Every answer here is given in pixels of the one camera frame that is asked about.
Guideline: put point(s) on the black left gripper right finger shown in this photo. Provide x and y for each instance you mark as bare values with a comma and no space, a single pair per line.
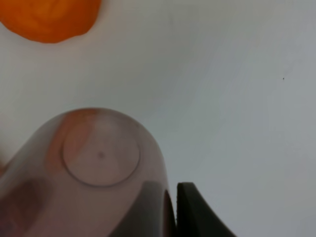
195,218

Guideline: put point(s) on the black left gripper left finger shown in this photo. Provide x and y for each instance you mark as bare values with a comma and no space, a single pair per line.
21,207

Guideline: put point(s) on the translucent purple plastic cup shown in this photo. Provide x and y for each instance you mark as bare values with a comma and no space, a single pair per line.
105,176

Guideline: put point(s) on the orange mandarin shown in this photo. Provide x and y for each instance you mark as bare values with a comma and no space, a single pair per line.
49,21

